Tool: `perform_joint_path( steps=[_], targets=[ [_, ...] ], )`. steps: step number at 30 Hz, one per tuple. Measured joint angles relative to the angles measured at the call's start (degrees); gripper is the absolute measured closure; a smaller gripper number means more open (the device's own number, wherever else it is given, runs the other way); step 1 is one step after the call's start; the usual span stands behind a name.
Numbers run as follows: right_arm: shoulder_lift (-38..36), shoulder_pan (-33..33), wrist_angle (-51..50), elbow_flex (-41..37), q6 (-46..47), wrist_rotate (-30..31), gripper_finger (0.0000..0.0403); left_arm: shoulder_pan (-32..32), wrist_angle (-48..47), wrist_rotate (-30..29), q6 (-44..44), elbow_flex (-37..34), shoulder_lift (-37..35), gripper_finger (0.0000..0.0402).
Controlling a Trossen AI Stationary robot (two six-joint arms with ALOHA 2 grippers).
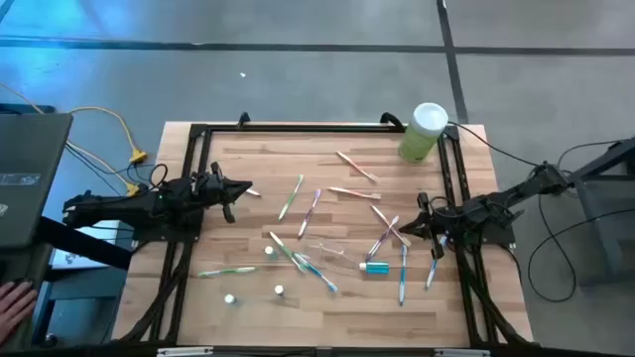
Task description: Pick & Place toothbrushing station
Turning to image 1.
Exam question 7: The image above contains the black desk frame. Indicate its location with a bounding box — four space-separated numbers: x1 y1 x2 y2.
548 136 635 290

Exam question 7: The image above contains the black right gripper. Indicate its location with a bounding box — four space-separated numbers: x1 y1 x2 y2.
399 192 465 260

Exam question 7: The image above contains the arched black cable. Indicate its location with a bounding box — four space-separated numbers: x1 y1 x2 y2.
555 140 625 171

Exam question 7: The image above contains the silver bracket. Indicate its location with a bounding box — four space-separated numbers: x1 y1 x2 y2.
434 348 491 357
156 346 215 357

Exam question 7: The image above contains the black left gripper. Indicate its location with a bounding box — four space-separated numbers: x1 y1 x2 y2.
190 161 253 224

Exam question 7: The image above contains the long black cable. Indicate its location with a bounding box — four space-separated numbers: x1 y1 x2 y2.
445 120 547 173

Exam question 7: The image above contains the clear acrylic organizer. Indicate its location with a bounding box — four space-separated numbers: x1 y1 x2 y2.
303 241 359 273

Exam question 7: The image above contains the black cable bundle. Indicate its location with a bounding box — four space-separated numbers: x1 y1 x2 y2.
63 142 171 198

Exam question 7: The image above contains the grey cabinet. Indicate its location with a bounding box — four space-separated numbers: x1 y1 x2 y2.
30 267 129 348

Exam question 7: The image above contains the green disinfecting wipes canister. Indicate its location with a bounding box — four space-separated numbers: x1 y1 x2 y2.
397 102 449 164

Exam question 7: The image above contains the white booklet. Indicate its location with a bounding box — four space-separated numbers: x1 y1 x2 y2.
52 220 122 272

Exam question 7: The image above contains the grey laptop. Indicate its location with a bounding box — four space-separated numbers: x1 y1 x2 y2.
0 112 74 249

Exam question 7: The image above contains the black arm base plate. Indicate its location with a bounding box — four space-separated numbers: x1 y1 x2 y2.
444 205 517 248
131 217 205 244

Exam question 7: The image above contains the blue and white toothbrush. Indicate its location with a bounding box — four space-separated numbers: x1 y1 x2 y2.
398 243 410 306
294 252 340 295
425 235 448 292

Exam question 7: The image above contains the person's hand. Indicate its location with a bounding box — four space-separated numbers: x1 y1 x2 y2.
0 280 39 344

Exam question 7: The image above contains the black diagonal bar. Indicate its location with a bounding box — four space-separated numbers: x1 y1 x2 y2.
37 215 134 272

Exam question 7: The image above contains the looped black floor cable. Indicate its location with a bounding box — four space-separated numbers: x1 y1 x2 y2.
525 190 635 303

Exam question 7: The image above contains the yellow cable with plug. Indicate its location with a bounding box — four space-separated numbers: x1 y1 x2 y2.
67 105 150 166
0 81 143 198

